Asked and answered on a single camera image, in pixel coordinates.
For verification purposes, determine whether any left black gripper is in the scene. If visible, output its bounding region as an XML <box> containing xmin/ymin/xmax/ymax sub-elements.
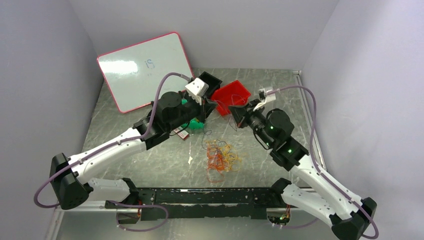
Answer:
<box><xmin>167</xmin><ymin>94</ymin><xmax>219</xmax><ymax>132</ymax></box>

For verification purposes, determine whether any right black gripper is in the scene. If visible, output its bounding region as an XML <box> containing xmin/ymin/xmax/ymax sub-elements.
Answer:
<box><xmin>228</xmin><ymin>99</ymin><xmax>275</xmax><ymax>148</ymax></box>

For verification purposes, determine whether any yellow cable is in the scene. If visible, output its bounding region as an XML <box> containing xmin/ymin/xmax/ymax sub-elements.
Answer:
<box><xmin>211</xmin><ymin>140</ymin><xmax>244</xmax><ymax>173</ymax></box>

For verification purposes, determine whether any orange cable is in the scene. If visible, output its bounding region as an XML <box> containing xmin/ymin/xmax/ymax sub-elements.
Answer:
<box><xmin>205</xmin><ymin>139</ymin><xmax>234</xmax><ymax>184</ymax></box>

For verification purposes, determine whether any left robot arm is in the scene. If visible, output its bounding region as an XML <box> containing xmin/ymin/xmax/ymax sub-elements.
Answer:
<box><xmin>48</xmin><ymin>91</ymin><xmax>217</xmax><ymax>210</ymax></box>

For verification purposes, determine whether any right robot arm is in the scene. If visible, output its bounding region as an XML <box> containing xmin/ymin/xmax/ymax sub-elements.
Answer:
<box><xmin>228</xmin><ymin>101</ymin><xmax>377</xmax><ymax>240</ymax></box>

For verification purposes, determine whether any red plastic bin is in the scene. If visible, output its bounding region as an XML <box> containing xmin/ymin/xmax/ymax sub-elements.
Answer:
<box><xmin>210</xmin><ymin>80</ymin><xmax>251</xmax><ymax>117</ymax></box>

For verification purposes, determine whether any green plastic bin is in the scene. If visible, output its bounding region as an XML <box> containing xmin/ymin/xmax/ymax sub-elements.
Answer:
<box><xmin>180</xmin><ymin>118</ymin><xmax>205</xmax><ymax>130</ymax></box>

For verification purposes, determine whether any black plastic bin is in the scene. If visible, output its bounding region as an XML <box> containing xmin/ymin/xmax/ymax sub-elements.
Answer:
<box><xmin>198</xmin><ymin>71</ymin><xmax>223</xmax><ymax>99</ymax></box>

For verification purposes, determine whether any small red white box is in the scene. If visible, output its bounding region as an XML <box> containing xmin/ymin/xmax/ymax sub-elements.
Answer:
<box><xmin>173</xmin><ymin>127</ymin><xmax>190</xmax><ymax>140</ymax></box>

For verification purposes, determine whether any pink framed whiteboard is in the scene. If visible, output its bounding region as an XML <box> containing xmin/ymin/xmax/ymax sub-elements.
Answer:
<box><xmin>97</xmin><ymin>32</ymin><xmax>194</xmax><ymax>114</ymax></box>

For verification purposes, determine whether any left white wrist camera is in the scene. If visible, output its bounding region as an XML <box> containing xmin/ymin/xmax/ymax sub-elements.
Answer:
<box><xmin>185</xmin><ymin>77</ymin><xmax>209</xmax><ymax>106</ymax></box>

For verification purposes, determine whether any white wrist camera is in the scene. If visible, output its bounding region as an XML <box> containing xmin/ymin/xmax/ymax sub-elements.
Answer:
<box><xmin>185</xmin><ymin>77</ymin><xmax>209</xmax><ymax>106</ymax></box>
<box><xmin>253</xmin><ymin>86</ymin><xmax>277</xmax><ymax>111</ymax></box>

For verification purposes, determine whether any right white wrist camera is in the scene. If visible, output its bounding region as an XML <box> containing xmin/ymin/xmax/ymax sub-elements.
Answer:
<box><xmin>253</xmin><ymin>86</ymin><xmax>277</xmax><ymax>111</ymax></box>

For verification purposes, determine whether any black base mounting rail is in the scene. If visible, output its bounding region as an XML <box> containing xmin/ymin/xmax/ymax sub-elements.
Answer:
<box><xmin>104</xmin><ymin>187</ymin><xmax>287</xmax><ymax>221</ymax></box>

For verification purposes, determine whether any aluminium frame rail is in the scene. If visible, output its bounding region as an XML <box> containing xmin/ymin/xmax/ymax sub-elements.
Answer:
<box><xmin>54</xmin><ymin>187</ymin><xmax>347</xmax><ymax>213</ymax></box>

